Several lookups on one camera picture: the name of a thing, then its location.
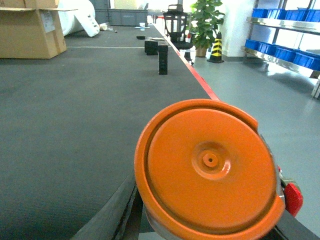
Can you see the yellow black traffic cone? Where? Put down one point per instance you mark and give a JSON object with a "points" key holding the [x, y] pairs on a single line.
{"points": [[216, 53]]}

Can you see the black mesh office chair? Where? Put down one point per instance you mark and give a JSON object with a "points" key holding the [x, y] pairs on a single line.
{"points": [[175, 20]]}

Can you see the steel shelf rack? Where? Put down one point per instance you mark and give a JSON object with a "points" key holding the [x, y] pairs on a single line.
{"points": [[286, 33]]}

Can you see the dark grey table mat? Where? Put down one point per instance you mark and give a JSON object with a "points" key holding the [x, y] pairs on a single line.
{"points": [[69, 128]]}

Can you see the black upright box white label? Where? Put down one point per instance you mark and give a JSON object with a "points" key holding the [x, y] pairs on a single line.
{"points": [[163, 58]]}

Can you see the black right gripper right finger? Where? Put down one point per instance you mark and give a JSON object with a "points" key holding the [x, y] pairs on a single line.
{"points": [[288, 227]]}

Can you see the white foam roll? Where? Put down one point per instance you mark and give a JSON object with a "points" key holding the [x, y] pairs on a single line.
{"points": [[80, 16]]}

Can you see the orange cylinder cap 4680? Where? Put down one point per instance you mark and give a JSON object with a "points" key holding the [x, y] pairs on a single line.
{"points": [[204, 173]]}

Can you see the green potted plant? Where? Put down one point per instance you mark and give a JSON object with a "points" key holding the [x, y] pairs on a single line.
{"points": [[206, 18]]}

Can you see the small black round disc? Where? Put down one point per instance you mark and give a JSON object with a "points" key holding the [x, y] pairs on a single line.
{"points": [[141, 37]]}

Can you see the black stacked boxes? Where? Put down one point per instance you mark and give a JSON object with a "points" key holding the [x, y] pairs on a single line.
{"points": [[151, 47]]}

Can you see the large cardboard box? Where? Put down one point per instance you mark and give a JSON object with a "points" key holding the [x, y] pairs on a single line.
{"points": [[31, 29]]}

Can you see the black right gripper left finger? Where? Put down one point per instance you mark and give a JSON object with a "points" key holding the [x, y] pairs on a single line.
{"points": [[119, 219]]}

